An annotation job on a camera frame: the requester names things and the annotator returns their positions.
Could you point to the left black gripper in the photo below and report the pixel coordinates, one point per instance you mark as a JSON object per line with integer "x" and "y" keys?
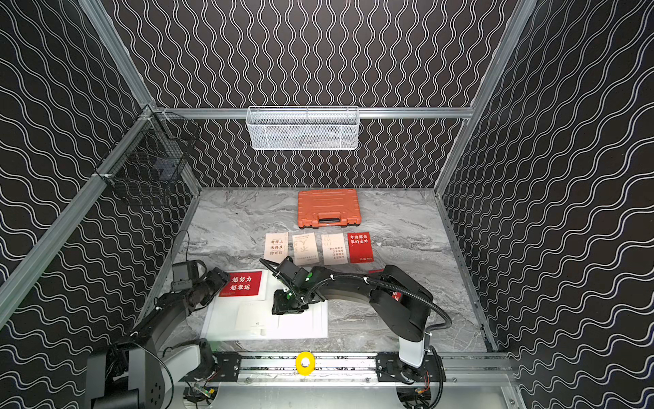
{"x": 215, "y": 281}

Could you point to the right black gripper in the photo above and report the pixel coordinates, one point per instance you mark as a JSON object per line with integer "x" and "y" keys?
{"x": 278, "y": 306}

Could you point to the red card gold characters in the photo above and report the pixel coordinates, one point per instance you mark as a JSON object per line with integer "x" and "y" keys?
{"x": 243, "y": 284}

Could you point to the white photo album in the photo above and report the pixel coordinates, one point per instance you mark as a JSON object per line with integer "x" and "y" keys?
{"x": 220, "y": 318}

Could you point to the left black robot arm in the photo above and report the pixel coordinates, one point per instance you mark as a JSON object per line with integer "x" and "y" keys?
{"x": 130, "y": 373}

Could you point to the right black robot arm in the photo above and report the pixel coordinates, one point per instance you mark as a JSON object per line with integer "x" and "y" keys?
{"x": 405, "y": 307}

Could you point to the beige card gold characters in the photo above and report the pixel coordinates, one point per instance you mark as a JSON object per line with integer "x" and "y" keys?
{"x": 305, "y": 249}

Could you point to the beige card red characters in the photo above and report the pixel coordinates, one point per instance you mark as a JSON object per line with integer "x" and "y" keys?
{"x": 276, "y": 247}

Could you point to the beige card small red text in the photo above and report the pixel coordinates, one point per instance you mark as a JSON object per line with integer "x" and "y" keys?
{"x": 334, "y": 249}

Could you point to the red card top row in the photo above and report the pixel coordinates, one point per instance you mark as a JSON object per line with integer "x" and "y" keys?
{"x": 360, "y": 248}

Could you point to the yellow tape roll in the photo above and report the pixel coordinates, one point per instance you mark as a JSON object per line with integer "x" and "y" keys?
{"x": 305, "y": 363}

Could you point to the orange plastic tool case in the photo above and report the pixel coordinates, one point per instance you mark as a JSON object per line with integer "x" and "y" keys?
{"x": 328, "y": 208}

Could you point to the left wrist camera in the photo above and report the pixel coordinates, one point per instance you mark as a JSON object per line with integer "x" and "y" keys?
{"x": 185, "y": 275}

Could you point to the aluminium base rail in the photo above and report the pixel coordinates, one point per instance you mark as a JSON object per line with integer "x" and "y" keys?
{"x": 358, "y": 369}

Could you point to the black wire mesh basket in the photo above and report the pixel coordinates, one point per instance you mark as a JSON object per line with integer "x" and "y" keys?
{"x": 154, "y": 168}

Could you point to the white wire mesh basket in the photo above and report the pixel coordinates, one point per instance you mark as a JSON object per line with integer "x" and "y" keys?
{"x": 303, "y": 128}

